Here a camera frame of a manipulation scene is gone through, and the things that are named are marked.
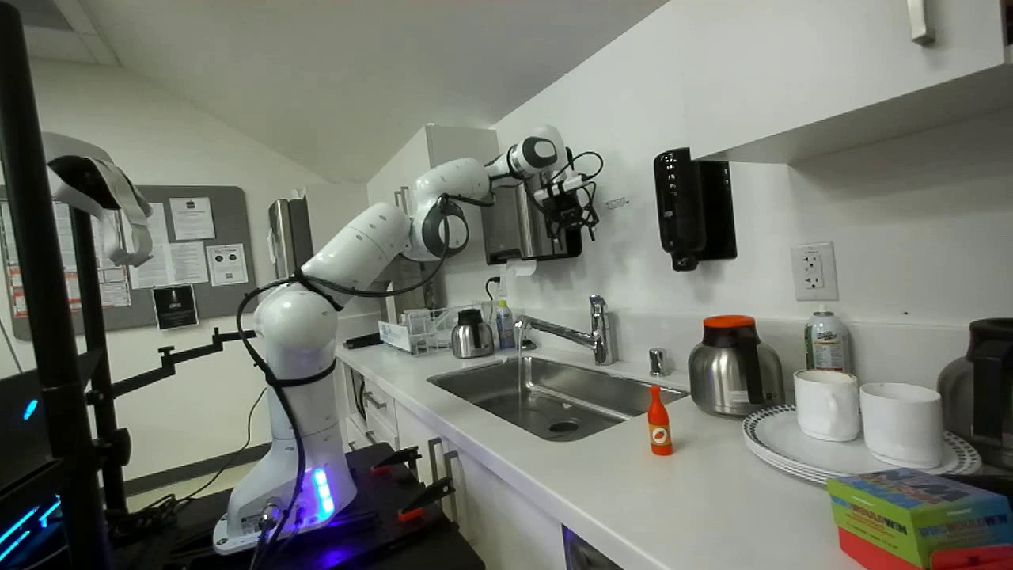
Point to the white upper cabinet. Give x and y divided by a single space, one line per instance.
844 64

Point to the white lower cabinet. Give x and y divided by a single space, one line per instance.
509 528

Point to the green cardboard box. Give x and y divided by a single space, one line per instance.
921 503

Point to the clear plastic bottle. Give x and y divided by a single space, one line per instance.
828 344

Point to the orange sauce bottle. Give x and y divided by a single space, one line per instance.
661 429

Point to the white wall outlet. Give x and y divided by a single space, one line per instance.
814 274

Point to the black wall soap dispenser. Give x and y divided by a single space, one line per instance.
693 207

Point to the white mug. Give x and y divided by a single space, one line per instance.
902 426
828 406

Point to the dark door window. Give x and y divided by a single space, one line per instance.
290 238

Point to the stainless steel sink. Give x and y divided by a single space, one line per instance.
548 406

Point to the black clamp orange tips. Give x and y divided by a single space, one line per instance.
424 504
396 461

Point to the white paper notice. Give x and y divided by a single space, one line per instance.
191 221
226 264
177 268

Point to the chrome kitchen tap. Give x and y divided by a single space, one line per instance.
603 344

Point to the grey bulletin board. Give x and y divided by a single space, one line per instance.
226 307

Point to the black coffee machine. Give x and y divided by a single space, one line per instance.
985 392

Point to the red cardboard box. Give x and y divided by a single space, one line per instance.
896 555

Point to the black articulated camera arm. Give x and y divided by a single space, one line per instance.
177 360

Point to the steel paper towel dispenser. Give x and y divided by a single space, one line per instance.
516 233

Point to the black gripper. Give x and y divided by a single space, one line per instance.
568 197

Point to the black computer blue LED strips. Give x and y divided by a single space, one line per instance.
28 528

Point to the black card on board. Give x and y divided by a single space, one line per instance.
177 307

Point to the thick black stand post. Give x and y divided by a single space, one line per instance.
43 319

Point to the white headset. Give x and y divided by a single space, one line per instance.
99 180

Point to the tall white cabinet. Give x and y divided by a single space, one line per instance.
454 145

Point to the dish soap bottle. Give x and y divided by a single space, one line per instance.
504 327

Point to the thin black stand post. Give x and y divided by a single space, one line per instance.
99 369

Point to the black robot platform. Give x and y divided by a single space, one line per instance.
401 543

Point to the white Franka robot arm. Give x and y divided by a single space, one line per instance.
295 337

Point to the steel carafe orange lid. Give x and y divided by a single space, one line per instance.
723 381

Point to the white plate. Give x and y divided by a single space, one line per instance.
802 457

